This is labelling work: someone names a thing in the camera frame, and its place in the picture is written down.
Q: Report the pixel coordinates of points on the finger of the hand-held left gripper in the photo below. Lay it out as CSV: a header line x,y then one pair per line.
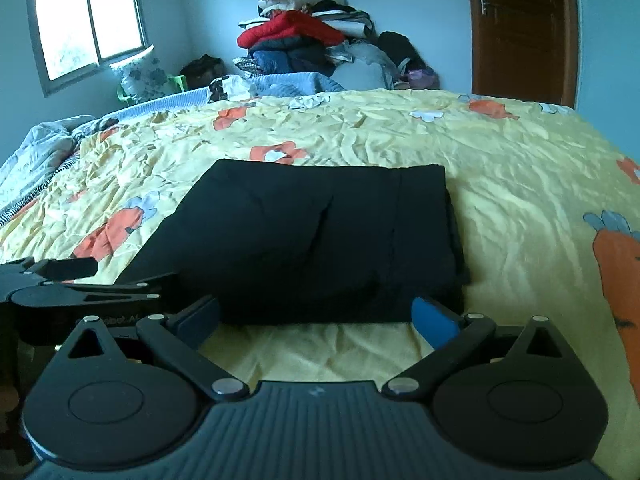
x,y
70,267
125,282

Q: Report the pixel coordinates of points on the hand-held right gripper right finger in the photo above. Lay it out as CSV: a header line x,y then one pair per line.
x,y
435,322

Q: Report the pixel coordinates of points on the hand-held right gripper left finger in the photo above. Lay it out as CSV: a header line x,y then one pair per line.
x,y
197,322

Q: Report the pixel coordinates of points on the black pants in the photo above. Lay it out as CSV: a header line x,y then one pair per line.
x,y
310,230

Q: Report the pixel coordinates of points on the yellow floral bedsheet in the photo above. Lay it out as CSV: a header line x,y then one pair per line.
x,y
525,185

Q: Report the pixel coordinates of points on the floral pillow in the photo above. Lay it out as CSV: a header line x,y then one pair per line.
x,y
142,77

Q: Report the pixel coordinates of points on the green plastic stool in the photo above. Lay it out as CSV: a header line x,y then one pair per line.
x,y
176,82

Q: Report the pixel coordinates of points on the dark bag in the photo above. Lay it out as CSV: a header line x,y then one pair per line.
x,y
202,70

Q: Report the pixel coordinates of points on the purple bag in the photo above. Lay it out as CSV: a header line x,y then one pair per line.
x,y
424,79

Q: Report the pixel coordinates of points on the pile of clothes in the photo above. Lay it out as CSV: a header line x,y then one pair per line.
x,y
300,55

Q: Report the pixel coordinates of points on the brown wooden door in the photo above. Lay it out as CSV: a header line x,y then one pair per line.
x,y
520,35

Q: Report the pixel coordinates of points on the red padded jacket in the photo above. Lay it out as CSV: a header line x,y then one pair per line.
x,y
290,27

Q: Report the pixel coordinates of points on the window with grey frame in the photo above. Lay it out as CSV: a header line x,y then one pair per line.
x,y
85,25

